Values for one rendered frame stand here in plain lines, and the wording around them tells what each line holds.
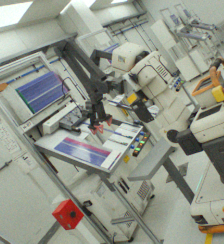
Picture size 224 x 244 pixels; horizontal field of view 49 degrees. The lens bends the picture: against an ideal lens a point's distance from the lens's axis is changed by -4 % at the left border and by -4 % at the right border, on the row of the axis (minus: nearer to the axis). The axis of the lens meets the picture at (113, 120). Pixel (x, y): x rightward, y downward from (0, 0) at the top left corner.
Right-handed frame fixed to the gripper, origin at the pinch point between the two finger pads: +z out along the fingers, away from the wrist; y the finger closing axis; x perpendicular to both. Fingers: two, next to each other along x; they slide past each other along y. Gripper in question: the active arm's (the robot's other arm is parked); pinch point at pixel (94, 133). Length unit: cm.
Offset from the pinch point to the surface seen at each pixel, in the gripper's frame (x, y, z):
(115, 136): 17.4, -6.1, 2.3
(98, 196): 20, 34, 36
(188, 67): 6, -461, 84
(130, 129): 24.9, -22.7, 2.9
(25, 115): -51, 27, -21
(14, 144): -61, 38, 4
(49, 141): -28.2, 27.4, -1.8
